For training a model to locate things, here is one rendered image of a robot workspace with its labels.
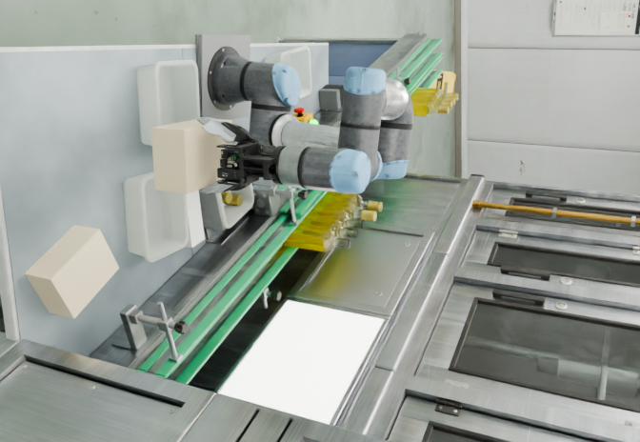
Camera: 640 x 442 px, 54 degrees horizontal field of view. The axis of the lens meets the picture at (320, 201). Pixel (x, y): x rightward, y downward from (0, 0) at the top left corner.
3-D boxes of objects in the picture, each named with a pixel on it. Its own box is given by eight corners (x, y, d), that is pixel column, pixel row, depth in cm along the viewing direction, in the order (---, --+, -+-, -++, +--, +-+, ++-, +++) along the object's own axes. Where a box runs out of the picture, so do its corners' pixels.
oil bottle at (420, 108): (387, 114, 291) (447, 118, 279) (386, 103, 288) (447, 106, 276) (390, 110, 295) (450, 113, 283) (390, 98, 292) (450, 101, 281)
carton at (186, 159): (150, 128, 118) (183, 130, 115) (201, 118, 132) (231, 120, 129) (154, 190, 121) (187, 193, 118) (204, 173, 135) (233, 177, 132)
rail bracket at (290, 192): (272, 223, 201) (308, 228, 196) (265, 175, 193) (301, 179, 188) (277, 218, 203) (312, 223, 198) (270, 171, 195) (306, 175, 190)
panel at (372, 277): (211, 404, 161) (332, 439, 147) (209, 395, 160) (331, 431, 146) (344, 226, 231) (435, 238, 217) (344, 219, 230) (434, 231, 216)
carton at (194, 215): (174, 244, 177) (191, 248, 175) (163, 163, 169) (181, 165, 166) (187, 236, 182) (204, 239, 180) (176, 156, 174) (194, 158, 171)
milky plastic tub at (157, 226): (120, 260, 160) (147, 266, 156) (112, 174, 154) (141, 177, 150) (164, 241, 175) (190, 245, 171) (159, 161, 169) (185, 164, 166)
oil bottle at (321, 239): (271, 244, 203) (332, 253, 194) (270, 230, 200) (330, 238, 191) (280, 235, 207) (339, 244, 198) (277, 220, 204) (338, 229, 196)
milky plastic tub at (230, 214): (202, 228, 188) (227, 232, 184) (187, 160, 177) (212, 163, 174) (232, 200, 202) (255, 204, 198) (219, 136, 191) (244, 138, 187)
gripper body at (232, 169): (212, 143, 114) (270, 149, 109) (238, 137, 121) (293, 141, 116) (214, 185, 116) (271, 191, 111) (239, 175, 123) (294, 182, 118)
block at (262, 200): (252, 215, 203) (271, 217, 200) (248, 190, 198) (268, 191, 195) (258, 210, 205) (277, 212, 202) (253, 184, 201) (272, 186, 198)
